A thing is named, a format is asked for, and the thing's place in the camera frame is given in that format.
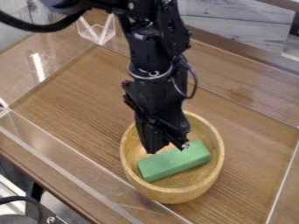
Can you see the clear acrylic front wall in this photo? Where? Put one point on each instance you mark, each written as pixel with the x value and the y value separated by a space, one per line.
pixel 80 182

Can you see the black table leg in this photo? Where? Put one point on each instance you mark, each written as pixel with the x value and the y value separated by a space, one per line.
pixel 35 191

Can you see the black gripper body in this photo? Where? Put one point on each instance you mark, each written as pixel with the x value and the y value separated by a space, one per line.
pixel 156 95

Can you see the green rectangular block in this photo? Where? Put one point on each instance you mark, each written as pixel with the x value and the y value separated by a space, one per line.
pixel 172 161

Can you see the brown wooden bowl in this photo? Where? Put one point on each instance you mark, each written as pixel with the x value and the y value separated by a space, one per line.
pixel 186 185

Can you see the black base with screw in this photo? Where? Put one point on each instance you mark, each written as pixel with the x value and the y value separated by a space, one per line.
pixel 15 215

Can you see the clear acrylic corner bracket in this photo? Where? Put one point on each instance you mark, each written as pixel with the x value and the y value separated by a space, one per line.
pixel 96 33

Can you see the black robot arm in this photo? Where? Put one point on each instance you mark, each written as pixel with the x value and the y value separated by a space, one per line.
pixel 158 39

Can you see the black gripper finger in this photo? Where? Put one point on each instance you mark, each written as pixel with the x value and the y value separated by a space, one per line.
pixel 171 128
pixel 155 133

